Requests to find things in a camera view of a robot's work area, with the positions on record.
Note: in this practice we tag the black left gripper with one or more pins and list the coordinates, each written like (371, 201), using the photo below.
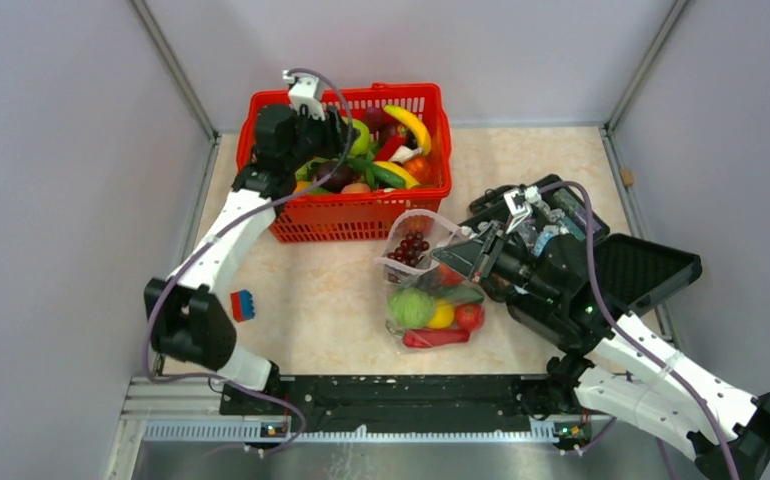
(337, 133)

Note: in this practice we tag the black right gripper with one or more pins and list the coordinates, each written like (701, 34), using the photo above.
(472, 256)

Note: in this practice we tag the green pear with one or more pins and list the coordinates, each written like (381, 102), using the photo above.
(362, 138)

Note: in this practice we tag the red plastic shopping basket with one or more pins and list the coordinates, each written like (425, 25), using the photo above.
(358, 212)

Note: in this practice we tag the orange green mango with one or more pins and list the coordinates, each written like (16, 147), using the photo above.
(448, 277)

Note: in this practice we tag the red apple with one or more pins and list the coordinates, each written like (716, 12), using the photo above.
(469, 317)

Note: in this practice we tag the yellow apple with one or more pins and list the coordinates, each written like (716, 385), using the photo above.
(443, 316)

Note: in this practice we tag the clear zip top bag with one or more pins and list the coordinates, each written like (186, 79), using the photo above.
(439, 232)

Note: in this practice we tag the dark purple grape bunch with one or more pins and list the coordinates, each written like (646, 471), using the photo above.
(411, 249)

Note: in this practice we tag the round green cabbage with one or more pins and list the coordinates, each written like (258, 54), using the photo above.
(411, 308)

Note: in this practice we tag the red chili pepper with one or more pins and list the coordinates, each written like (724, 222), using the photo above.
(432, 338)

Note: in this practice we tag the small dark green cucumber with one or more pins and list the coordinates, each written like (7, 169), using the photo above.
(462, 294)

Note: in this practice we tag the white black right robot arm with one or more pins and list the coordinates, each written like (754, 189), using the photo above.
(640, 378)

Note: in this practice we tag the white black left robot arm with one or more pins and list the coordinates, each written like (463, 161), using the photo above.
(188, 320)

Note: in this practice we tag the dark avocado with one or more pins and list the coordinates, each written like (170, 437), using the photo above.
(334, 177)

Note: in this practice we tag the white garlic bulb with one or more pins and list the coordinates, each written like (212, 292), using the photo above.
(404, 154)

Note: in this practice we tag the yellow banana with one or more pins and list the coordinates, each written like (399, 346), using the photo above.
(414, 125)

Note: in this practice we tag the black open tool case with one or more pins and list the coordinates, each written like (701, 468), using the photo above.
(542, 275)

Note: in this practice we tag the red blue toy block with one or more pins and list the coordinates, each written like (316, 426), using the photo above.
(242, 305)

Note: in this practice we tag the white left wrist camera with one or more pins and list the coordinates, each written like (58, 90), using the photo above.
(305, 92)

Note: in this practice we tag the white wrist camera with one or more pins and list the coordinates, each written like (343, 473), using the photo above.
(305, 92)
(519, 201)

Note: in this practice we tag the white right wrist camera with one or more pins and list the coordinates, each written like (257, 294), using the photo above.
(519, 201)

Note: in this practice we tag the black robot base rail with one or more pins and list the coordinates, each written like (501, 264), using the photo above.
(417, 407)

